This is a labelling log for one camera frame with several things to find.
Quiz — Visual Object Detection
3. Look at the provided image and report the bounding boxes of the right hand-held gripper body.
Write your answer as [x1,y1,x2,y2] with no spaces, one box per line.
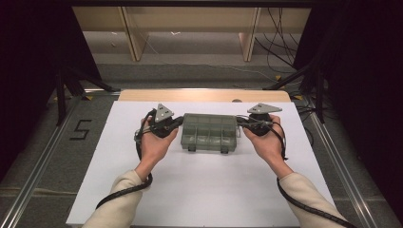
[246,103,283,138]

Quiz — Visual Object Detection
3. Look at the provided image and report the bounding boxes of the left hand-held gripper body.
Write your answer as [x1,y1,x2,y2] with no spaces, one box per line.
[150,103,179,139]

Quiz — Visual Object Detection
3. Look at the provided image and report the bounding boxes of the grey translucent compartment box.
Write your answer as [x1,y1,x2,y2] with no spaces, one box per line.
[180,112,240,155]

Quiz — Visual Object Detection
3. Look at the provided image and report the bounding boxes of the person's right hand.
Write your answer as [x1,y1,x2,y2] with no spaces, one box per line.
[242,113,295,181]

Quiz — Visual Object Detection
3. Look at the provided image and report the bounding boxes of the person's left hand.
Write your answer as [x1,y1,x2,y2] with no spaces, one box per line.
[135,115,180,182]

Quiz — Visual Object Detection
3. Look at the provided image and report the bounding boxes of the black metal stand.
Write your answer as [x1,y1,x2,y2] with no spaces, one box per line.
[55,66,122,126]
[262,60,328,124]

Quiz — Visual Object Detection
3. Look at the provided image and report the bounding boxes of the white table cover sheet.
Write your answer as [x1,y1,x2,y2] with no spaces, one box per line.
[66,100,340,227]

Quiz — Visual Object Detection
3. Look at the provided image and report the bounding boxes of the beige wooden bench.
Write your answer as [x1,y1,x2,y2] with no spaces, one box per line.
[71,7,312,63]

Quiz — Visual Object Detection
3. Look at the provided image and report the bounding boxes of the black curtain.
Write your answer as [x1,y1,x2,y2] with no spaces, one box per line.
[0,0,103,181]
[293,0,403,221]

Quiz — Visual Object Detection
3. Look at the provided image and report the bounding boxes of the left gripper black spiral cable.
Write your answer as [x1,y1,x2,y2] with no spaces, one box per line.
[94,108,158,211]

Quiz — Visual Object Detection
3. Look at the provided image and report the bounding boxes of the gripper black spiral cable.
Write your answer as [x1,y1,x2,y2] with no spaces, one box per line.
[94,108,158,211]
[269,122,358,228]

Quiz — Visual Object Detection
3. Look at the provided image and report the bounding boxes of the black floor cables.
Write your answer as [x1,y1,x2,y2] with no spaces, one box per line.
[255,8,307,68]

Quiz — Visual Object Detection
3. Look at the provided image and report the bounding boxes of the right gripper black spiral cable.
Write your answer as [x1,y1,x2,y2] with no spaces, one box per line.
[269,122,358,228]

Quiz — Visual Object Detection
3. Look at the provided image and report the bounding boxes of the aluminium floor rail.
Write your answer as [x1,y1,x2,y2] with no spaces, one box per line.
[0,94,84,228]
[303,96,378,228]

